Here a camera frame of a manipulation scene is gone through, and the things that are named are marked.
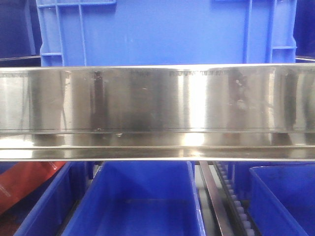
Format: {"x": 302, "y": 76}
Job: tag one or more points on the blue bin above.
{"x": 42, "y": 212}
{"x": 139, "y": 198}
{"x": 283, "y": 200}

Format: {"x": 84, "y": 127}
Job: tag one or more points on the blue bin lower right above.
{"x": 283, "y": 200}

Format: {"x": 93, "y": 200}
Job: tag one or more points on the roller track rail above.
{"x": 237, "y": 211}

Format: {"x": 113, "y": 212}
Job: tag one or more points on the blue bin lower centre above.
{"x": 139, "y": 198}

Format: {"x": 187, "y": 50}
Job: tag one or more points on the blue bin lower left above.
{"x": 42, "y": 212}

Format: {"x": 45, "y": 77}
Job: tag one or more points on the steel shelf divider rail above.
{"x": 221, "y": 217}

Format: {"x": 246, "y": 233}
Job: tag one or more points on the red bag in bin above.
{"x": 23, "y": 178}

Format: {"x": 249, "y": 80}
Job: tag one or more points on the stainless steel shelf rail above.
{"x": 208, "y": 112}

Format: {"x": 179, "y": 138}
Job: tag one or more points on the large blue crate upper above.
{"x": 162, "y": 32}

